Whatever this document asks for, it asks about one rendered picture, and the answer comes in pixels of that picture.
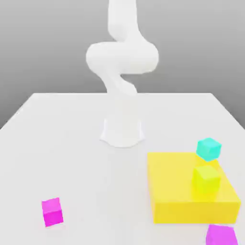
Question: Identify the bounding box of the small cyan cube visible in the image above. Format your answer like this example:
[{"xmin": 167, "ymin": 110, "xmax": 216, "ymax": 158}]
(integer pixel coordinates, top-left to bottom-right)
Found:
[{"xmin": 196, "ymin": 137, "xmax": 222, "ymax": 163}]

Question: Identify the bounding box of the small lime yellow cube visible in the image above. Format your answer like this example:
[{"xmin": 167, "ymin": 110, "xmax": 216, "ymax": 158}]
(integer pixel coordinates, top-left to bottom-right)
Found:
[{"xmin": 191, "ymin": 165, "xmax": 221, "ymax": 200}]

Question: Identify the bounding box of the small magenta cube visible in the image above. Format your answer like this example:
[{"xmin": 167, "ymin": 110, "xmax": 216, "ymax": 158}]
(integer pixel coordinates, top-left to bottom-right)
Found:
[{"xmin": 41, "ymin": 197, "xmax": 64, "ymax": 228}]

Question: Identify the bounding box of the small purple cube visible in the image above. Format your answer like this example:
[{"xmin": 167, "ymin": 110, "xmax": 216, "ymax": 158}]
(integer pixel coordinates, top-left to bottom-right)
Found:
[{"xmin": 205, "ymin": 224, "xmax": 239, "ymax": 245}]

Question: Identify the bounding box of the large yellow box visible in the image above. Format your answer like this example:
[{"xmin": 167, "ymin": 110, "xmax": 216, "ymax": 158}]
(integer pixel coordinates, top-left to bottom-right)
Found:
[{"xmin": 146, "ymin": 152, "xmax": 242, "ymax": 224}]

